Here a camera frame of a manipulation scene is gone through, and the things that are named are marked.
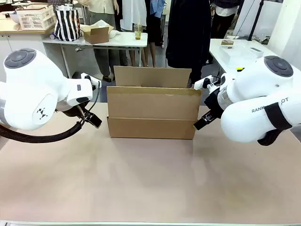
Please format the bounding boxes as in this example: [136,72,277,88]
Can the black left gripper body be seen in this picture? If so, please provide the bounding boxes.
[56,105,87,118]

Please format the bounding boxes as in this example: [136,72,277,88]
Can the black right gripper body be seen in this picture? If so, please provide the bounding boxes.
[203,87,226,119]

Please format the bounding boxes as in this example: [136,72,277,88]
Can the large brown cardboard box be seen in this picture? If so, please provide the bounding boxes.
[106,65,203,140]

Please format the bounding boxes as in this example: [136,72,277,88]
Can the small open cardboard box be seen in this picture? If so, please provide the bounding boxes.
[80,24,115,45]

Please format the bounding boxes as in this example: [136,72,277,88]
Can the white work table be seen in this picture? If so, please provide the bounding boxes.
[208,38,271,76]

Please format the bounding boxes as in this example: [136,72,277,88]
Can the white rectangular tray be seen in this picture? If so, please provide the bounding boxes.
[220,44,257,64]

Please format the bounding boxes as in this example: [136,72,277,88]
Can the person in khaki trousers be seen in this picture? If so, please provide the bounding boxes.
[79,0,129,82]

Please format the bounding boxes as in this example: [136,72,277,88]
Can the white remote device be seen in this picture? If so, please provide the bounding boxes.
[249,47,264,57]

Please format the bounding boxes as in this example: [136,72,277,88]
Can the person in dark coat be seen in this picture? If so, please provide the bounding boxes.
[166,0,212,84]

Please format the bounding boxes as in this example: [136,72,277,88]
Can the person in white top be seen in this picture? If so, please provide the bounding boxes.
[210,0,244,40]

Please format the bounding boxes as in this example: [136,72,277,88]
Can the black white striped bag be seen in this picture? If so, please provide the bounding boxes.
[54,8,82,42]

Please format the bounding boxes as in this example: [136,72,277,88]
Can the white folding table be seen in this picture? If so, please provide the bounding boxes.
[42,32,148,78]

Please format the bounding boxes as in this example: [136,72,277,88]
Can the wooden top cabinet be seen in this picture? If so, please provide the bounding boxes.
[0,14,55,78]

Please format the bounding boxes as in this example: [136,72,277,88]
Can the black stand pole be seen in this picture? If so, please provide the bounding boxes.
[248,0,265,42]

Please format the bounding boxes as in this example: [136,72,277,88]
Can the figure in blue shirt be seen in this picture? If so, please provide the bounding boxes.
[144,0,170,68]

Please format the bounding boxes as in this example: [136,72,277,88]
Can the clear plastic drink cup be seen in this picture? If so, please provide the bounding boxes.
[133,23,143,40]

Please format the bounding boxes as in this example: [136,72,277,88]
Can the white plastic lattice crate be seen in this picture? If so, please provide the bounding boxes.
[16,4,56,31]

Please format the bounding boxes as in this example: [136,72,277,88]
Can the white bowl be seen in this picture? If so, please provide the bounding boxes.
[6,13,21,24]

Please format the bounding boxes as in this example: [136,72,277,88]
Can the figure in white shirt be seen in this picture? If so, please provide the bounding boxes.
[114,0,149,68]

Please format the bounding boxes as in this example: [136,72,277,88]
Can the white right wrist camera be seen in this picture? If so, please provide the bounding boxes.
[194,75,222,91]

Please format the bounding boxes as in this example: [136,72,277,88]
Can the black right arm cable sleeve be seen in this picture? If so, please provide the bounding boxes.
[257,128,283,146]

